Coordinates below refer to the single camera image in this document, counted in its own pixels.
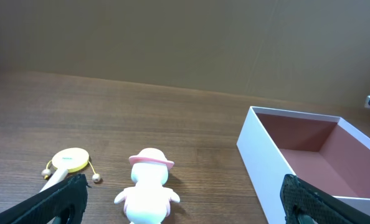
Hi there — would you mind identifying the yellow rattle drum toy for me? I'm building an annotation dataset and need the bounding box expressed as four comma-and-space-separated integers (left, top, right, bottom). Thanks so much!
40, 147, 102, 192

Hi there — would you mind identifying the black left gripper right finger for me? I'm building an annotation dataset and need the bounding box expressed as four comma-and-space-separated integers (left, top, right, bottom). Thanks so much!
280, 174, 370, 224

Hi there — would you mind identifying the white box with pink interior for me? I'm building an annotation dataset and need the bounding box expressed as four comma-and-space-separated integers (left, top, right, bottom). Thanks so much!
237, 106, 370, 223

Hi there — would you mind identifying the white duck with pink hat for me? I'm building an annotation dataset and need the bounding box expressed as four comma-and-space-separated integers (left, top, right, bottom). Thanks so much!
114, 147, 181, 224

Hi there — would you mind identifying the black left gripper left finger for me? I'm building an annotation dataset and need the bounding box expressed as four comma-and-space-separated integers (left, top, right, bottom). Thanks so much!
0, 174, 88, 224

